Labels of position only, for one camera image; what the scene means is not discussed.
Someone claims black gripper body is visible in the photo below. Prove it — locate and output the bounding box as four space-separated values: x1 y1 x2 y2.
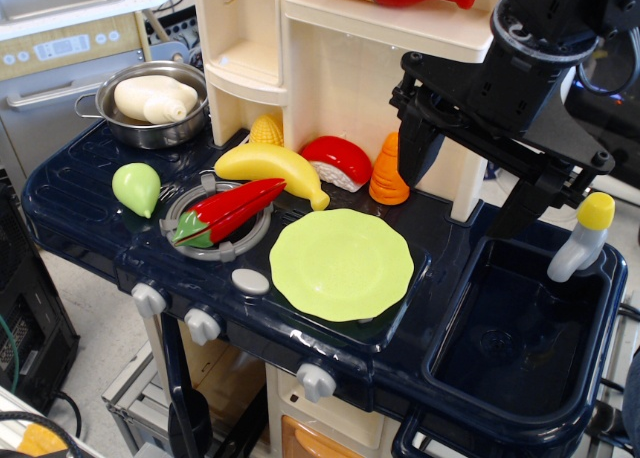
390 38 614 204

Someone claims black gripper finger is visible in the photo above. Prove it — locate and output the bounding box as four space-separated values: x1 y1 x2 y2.
398 106 444 187
486 179 554 239

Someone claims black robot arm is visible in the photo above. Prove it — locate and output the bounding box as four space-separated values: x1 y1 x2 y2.
391 0 639 239

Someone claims light green plastic plate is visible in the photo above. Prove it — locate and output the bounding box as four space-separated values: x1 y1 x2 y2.
269 209 415 322

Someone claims green toy pear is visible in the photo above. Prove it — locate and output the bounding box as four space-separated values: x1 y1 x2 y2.
112 162 161 219

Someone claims orange toy carrot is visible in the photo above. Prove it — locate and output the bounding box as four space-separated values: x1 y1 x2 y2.
369 132 410 205

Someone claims grey yellow toy faucet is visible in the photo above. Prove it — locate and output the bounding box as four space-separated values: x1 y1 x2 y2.
547 192 616 283

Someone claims red toy sushi piece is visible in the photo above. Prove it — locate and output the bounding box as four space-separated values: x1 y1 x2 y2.
301 135 372 193

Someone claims cream toy kitchen shelf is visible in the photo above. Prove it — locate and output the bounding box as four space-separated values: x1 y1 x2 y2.
192 0 517 225

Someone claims dark blue toy sink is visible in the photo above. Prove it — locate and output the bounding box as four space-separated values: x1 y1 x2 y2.
423 239 627 428

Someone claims navy toy kitchen counter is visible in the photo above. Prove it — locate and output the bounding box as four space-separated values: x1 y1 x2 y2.
22 124 628 457

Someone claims yellow toy corn cob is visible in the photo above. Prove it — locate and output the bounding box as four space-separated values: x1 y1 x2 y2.
249 114 284 146

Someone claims yellow toy banana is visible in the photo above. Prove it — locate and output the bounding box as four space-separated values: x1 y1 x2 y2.
214 143 330 211

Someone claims red toy chili pepper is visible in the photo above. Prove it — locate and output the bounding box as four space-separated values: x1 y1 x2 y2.
172 178 286 248

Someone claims grey toy stove burner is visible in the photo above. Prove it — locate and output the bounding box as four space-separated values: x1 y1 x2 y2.
160 173 275 262

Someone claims grey oval stove button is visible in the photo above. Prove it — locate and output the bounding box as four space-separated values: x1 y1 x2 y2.
231 268 270 296

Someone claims small steel pot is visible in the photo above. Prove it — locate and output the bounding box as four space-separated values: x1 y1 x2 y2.
74 61 208 149

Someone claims grey right stove knob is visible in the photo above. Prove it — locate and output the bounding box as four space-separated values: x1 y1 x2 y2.
296 363 336 403

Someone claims grey stove knob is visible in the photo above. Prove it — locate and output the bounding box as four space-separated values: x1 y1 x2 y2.
131 283 167 318
184 308 221 346
296 363 336 403

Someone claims cream toy squeeze bottle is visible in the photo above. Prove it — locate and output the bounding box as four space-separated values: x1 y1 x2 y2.
113 75 199 125

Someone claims grey middle stove knob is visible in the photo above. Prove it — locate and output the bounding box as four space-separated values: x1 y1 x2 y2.
184 308 221 346

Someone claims grey left stove knob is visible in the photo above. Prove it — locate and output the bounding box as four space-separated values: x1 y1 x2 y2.
131 283 167 318

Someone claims black hanging toy ladle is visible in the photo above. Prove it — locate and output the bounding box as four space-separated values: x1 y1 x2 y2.
161 313 212 457

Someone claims toy dishwasher with sink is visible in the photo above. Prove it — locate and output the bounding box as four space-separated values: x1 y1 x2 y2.
1 0 186 188

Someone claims black computer case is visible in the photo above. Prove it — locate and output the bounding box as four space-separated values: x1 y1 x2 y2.
1 185 79 414

